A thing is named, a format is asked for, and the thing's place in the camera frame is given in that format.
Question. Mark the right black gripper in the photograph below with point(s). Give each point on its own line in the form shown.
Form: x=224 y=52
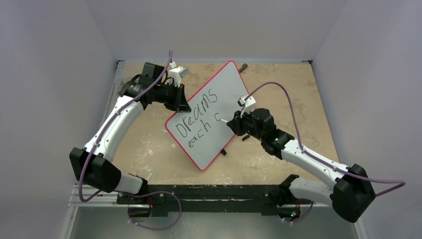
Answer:
x=239 y=123

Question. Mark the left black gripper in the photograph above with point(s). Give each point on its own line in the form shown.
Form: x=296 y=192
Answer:
x=179 y=103

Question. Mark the red framed whiteboard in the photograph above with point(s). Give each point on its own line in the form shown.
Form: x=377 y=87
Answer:
x=200 y=133

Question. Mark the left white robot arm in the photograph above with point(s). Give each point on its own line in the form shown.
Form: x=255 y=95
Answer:
x=92 y=164

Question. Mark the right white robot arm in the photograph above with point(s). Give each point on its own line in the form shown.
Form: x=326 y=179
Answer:
x=345 y=188

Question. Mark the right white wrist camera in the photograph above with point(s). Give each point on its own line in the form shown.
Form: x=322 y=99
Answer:
x=247 y=104

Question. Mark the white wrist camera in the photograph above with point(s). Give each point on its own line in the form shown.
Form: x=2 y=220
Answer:
x=177 y=73
x=247 y=104

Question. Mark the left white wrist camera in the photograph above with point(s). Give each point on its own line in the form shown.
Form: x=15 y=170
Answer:
x=177 y=73

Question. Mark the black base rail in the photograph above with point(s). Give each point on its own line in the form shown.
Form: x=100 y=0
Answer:
x=268 y=200

